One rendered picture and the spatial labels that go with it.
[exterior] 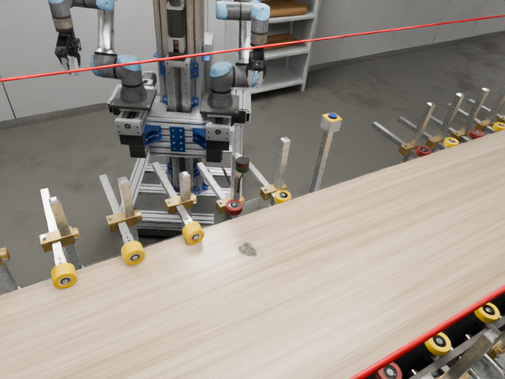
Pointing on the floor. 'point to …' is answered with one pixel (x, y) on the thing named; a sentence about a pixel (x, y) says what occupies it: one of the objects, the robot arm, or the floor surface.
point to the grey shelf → (290, 72)
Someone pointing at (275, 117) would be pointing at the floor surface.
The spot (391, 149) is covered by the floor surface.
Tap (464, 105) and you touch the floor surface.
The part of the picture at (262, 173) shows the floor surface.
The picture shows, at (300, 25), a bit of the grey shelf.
